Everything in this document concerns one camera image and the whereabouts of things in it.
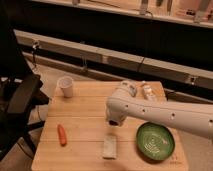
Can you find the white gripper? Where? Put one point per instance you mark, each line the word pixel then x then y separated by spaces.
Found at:
pixel 117 118

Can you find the black eraser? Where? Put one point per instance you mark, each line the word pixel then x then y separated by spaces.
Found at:
pixel 113 123

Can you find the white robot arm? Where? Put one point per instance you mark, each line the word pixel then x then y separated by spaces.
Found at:
pixel 189 117

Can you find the white sponge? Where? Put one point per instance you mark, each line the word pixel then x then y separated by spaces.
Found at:
pixel 110 147

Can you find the white tube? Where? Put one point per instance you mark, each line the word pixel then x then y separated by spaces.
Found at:
pixel 148 92

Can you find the green bowl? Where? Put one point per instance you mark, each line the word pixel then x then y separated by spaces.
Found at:
pixel 155 141

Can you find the orange carrot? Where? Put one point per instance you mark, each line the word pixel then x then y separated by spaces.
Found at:
pixel 62 135

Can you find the white paper cup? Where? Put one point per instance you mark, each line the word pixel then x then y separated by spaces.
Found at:
pixel 65 83

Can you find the black chair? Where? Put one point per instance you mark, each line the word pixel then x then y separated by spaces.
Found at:
pixel 19 93

